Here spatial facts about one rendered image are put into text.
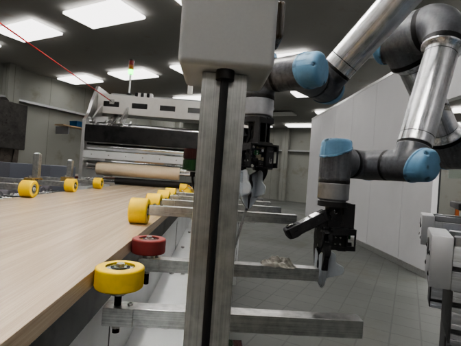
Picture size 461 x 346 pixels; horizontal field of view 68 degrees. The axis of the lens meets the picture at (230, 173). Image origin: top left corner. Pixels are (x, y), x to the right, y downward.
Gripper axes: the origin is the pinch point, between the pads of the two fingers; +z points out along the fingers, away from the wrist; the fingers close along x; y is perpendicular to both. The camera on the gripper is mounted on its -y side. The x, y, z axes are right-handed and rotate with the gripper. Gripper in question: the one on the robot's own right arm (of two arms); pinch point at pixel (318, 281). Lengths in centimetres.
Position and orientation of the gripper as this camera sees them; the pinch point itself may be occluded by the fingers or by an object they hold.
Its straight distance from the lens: 90.8
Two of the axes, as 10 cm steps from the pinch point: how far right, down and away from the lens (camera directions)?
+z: -0.7, 10.0, -0.1
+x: -0.5, 0.0, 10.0
